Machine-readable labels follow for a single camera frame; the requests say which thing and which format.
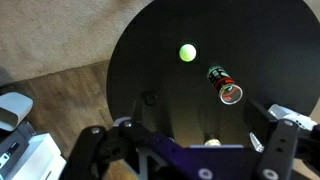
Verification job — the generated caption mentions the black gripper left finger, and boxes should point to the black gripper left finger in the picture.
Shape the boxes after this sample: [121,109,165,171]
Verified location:
[59,97,178,180]

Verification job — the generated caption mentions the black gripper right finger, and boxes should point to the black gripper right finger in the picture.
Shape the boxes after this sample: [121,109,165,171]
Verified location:
[246,98,320,180]

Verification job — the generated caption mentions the green tennis ball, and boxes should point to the green tennis ball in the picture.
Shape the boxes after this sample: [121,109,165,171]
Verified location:
[178,43,198,63]

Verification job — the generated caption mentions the white plastic device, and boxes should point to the white plastic device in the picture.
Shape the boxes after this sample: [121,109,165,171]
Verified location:
[268,103,318,132]

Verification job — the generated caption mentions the white box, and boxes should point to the white box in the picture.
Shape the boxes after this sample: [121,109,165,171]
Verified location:
[4,132,68,180]

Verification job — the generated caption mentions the dark grey box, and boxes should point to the dark grey box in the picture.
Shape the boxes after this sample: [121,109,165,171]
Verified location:
[0,121,37,179]

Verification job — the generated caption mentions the grey white rounded device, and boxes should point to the grey white rounded device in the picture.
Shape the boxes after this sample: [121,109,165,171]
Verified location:
[0,92,34,132]

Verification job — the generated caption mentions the beige carpet rug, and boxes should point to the beige carpet rug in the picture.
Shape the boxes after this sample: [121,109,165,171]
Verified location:
[0,0,154,83]

